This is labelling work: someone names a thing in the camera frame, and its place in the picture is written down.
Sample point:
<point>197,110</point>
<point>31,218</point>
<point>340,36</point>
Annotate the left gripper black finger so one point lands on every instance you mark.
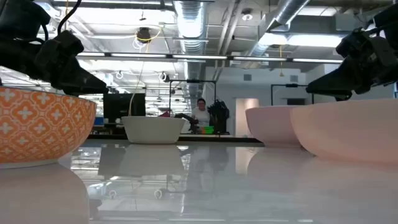
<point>81,84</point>

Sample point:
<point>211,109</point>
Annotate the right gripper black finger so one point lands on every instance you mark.
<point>335,84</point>

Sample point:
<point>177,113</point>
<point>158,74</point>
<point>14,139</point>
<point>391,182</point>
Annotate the orange patterned bowl blue interior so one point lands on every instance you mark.
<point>37,124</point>

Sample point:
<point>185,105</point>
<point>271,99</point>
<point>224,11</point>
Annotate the off-white bowl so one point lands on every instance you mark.
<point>152,130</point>

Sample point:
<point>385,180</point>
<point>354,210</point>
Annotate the background black robot arm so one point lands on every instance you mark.
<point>186,119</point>

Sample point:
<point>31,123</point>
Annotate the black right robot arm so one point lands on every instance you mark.
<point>388,18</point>

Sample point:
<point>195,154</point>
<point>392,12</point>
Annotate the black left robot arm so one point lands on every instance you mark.
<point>18,15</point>

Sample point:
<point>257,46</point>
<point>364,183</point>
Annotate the black computer monitor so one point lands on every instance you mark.
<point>119,107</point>

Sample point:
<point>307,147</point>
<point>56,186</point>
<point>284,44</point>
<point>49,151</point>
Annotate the pink bowl green interior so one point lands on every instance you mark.
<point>351,130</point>

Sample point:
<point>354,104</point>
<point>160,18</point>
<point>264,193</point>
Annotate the long ceiling light strip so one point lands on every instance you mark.
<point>199,57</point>

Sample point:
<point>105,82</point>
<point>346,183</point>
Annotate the person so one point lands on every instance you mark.
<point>201,116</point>

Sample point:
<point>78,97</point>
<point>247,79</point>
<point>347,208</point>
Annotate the green box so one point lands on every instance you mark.
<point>208,129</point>

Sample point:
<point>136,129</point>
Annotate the silver ventilation duct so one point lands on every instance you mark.
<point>191,28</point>
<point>280,18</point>

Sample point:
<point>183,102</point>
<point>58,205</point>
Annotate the black metal frame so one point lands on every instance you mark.
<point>192,81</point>

